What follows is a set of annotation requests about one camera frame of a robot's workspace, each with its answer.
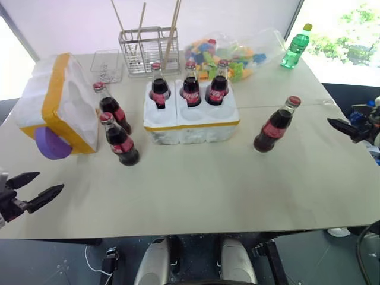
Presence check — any white foam bottle crate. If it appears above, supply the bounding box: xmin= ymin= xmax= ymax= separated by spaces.
xmin=142 ymin=78 xmax=241 ymax=147

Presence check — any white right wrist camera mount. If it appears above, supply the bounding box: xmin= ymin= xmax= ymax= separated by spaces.
xmin=370 ymin=96 xmax=380 ymax=128

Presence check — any purple round disc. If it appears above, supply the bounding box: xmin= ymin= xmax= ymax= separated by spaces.
xmin=33 ymin=126 xmax=75 ymax=161

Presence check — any black table leg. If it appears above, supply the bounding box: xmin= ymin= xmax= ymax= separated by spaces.
xmin=251 ymin=239 xmax=286 ymax=285
xmin=102 ymin=248 xmax=120 ymax=277

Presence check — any green plastic bottle yellow cap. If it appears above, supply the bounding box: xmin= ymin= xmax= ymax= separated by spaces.
xmin=280 ymin=23 xmax=314 ymax=70

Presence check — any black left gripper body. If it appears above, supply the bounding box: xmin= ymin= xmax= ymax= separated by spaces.
xmin=0 ymin=186 xmax=30 ymax=223

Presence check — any pile of small white beads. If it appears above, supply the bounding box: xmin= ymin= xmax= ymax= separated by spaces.
xmin=99 ymin=61 xmax=117 ymax=83

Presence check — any black frame post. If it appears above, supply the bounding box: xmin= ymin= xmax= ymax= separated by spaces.
xmin=0 ymin=4 xmax=40 ymax=62
xmin=283 ymin=0 xmax=306 ymax=41

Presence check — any glass cola bottle red cap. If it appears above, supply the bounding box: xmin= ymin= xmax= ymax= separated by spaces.
xmin=92 ymin=81 xmax=132 ymax=135
xmin=204 ymin=59 xmax=230 ymax=107
xmin=252 ymin=95 xmax=303 ymax=154
xmin=99 ymin=112 xmax=141 ymax=167
xmin=179 ymin=60 xmax=201 ymax=108
xmin=148 ymin=62 xmax=172 ymax=110

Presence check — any black looping cable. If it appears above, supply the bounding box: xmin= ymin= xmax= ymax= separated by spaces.
xmin=355 ymin=218 xmax=380 ymax=285

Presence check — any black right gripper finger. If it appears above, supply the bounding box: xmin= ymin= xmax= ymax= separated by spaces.
xmin=327 ymin=117 xmax=356 ymax=135
xmin=346 ymin=129 xmax=362 ymax=144

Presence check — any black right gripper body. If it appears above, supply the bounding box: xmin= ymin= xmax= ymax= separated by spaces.
xmin=350 ymin=103 xmax=376 ymax=141

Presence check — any clear plastic bag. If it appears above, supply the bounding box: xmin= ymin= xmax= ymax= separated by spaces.
xmin=183 ymin=27 xmax=286 ymax=83

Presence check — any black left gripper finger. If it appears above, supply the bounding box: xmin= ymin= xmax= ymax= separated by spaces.
xmin=6 ymin=171 xmax=41 ymax=191
xmin=27 ymin=183 xmax=65 ymax=214

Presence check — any pile of coloured toy bricks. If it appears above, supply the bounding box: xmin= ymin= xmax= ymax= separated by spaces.
xmin=185 ymin=38 xmax=267 ymax=83

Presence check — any grey rounded robot leg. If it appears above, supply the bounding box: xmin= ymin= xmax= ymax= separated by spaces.
xmin=132 ymin=236 xmax=172 ymax=285
xmin=218 ymin=236 xmax=259 ymax=285

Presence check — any white foam block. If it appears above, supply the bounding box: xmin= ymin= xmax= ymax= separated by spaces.
xmin=15 ymin=52 xmax=101 ymax=156

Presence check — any clear plastic tray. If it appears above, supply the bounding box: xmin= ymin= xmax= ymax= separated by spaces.
xmin=90 ymin=48 xmax=124 ymax=84

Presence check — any metal wire cutlery rack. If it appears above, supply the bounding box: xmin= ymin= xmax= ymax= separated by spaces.
xmin=118 ymin=26 xmax=182 ymax=79

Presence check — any wooden chopstick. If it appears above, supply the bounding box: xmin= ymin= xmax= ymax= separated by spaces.
xmin=130 ymin=2 xmax=147 ymax=58
xmin=163 ymin=0 xmax=180 ymax=71
xmin=167 ymin=0 xmax=183 ymax=56
xmin=110 ymin=0 xmax=138 ymax=58

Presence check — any thin white cable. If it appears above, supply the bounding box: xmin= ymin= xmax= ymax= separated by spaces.
xmin=84 ymin=244 xmax=114 ymax=285

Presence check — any white object on floor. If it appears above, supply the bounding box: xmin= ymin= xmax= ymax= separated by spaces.
xmin=327 ymin=226 xmax=352 ymax=238

